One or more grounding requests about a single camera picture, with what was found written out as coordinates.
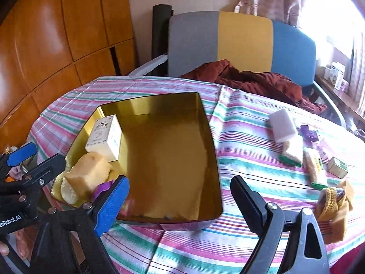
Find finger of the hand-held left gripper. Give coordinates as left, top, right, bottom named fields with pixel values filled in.
left=11, top=153, right=67, bottom=190
left=0, top=142, right=38, bottom=167

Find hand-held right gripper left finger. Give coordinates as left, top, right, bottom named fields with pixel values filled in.
left=29, top=175, right=130, bottom=274

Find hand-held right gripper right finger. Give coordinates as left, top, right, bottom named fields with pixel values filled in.
left=230, top=175, right=331, bottom=274

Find purple foil packet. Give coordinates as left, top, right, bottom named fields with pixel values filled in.
left=93, top=180, right=115, bottom=200

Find pale yellow plastic-wrapped pastry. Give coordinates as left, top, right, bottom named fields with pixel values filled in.
left=60, top=178, right=82, bottom=204

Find large yellow sponge block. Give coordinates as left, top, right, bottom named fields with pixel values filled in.
left=63, top=152, right=113, bottom=199

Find white medicine carton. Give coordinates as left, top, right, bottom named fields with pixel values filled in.
left=85, top=114, right=123, bottom=162

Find gold metal tin box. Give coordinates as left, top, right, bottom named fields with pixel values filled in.
left=50, top=92, right=223, bottom=232

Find white foam sponge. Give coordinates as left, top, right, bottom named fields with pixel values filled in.
left=269, top=108, right=300, bottom=144

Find clear plastic packet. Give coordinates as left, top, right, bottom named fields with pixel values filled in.
left=314, top=140, right=331, bottom=160

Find small green striped box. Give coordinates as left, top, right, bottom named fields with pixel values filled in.
left=327, top=157, right=349, bottom=179

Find striped tablecloth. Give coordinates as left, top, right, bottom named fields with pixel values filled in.
left=29, top=76, right=365, bottom=274

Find long yellow green snack packet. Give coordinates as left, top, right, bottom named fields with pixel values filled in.
left=303, top=148, right=329, bottom=189

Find small yellow sponge piece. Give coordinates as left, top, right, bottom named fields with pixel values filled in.
left=325, top=180, right=355, bottom=244

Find small purple wrapper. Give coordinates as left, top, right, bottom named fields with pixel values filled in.
left=298, top=124, right=320, bottom=142

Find wooden wardrobe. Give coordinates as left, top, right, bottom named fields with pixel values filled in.
left=0, top=0, right=139, bottom=149

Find dark red cloth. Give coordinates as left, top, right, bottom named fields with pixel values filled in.
left=179, top=59, right=328, bottom=115

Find wooden side desk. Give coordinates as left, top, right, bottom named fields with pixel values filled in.
left=315, top=74, right=365, bottom=140

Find white blue carton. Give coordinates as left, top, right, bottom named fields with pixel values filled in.
left=328, top=61, right=346, bottom=90

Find grey yellow blue chair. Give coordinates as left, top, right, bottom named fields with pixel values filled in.
left=128, top=11, right=347, bottom=129

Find pink striped curtain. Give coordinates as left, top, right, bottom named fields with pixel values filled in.
left=349, top=31, right=365, bottom=109

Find black rolled mat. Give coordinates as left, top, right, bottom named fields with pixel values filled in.
left=151, top=4, right=174, bottom=76

